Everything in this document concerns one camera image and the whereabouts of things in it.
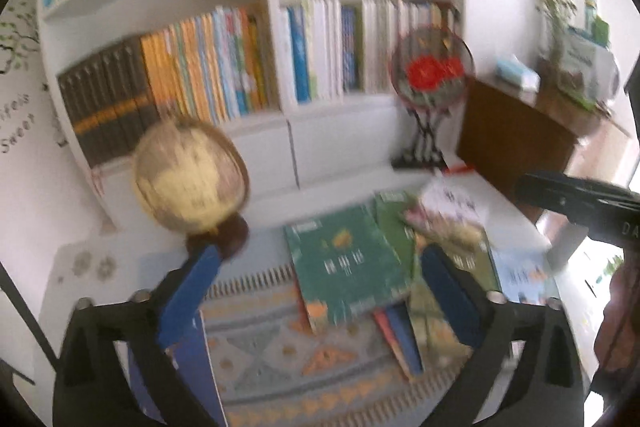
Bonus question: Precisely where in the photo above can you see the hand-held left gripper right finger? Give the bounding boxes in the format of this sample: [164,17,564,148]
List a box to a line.
[420,244,586,427]

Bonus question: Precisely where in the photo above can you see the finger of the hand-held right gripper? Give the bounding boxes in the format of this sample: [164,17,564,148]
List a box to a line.
[515,172,597,234]

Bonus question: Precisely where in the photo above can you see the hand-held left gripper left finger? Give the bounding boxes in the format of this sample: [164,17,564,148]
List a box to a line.
[52,244,231,427]

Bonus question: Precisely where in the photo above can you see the olive green book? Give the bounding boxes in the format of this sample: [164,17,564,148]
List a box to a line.
[407,224,503,360]

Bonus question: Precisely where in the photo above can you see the pale blue illustrated book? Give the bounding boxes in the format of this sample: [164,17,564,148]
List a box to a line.
[492,249,548,306]

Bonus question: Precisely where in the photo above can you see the dark green book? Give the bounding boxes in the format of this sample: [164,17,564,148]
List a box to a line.
[284,204,416,334]

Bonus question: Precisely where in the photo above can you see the row of black and orange books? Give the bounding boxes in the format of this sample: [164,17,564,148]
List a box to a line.
[57,6,275,168]

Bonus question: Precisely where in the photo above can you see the row of white and blue books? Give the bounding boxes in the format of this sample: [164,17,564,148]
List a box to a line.
[279,0,461,104]

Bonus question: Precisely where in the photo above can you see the person's right hand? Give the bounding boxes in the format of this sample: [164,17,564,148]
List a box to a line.
[595,257,640,358]

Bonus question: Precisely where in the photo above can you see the brown wooden cabinet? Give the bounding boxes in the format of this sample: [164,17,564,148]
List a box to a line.
[455,74,631,223]

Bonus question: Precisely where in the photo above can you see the patterned woven mat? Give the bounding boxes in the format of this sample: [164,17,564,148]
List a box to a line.
[132,227,506,427]

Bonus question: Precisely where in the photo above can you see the antique style desk globe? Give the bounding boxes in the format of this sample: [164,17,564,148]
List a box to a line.
[132,117,251,268]

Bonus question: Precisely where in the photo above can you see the light blue tissue box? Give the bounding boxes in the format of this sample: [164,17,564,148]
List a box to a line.
[495,56,542,92]

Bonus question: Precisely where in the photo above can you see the green and white box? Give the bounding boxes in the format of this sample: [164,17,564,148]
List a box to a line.
[557,0,623,110]

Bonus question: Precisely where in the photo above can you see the round embroidered fan on stand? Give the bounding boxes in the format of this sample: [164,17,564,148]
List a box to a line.
[387,27,476,172]

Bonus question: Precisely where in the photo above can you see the black cable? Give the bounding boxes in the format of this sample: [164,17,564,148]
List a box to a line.
[0,257,61,388]

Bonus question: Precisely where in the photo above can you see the lettering wall decal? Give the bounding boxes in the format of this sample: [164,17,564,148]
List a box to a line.
[0,94,41,155]

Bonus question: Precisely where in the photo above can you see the tree wall decal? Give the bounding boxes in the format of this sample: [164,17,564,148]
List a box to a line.
[0,2,41,75]

